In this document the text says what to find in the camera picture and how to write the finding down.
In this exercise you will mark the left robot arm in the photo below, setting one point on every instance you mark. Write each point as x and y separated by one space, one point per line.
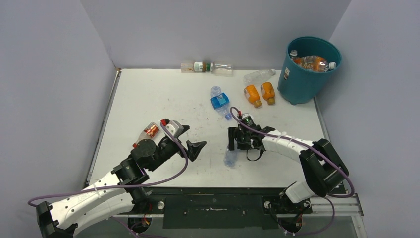
120 190

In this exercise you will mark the small orange juice bottle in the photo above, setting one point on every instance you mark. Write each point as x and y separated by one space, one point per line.
252 96
268 93

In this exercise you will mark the teal plastic bin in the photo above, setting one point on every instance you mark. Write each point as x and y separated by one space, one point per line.
298 85

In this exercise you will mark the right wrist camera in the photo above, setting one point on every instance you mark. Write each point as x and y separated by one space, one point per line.
247 119

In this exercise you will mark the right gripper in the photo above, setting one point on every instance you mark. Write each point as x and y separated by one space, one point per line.
236 132

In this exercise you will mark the clear bottle green label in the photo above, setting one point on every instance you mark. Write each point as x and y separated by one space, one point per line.
198 67

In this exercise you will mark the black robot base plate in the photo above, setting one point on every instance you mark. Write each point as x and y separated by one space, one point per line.
216 208

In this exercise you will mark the crushed clear blue bottle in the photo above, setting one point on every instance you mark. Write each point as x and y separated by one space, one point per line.
230 157

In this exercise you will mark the large orange label bottle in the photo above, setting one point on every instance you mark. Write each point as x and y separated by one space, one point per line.
314 63

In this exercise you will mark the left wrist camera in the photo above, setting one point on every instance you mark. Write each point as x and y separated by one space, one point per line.
171 127

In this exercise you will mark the clear bottle at wall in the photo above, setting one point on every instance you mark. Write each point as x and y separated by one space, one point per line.
223 69

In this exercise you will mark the aluminium frame rail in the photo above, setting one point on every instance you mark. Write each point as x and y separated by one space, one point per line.
342 206

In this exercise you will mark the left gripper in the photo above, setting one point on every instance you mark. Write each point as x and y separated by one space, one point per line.
193 148

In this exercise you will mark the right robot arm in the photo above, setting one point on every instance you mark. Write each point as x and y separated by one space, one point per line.
322 167

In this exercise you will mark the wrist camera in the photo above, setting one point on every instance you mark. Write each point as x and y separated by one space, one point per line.
247 119
171 127

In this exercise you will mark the crushed blue label bottle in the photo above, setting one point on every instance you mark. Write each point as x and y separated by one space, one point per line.
220 102

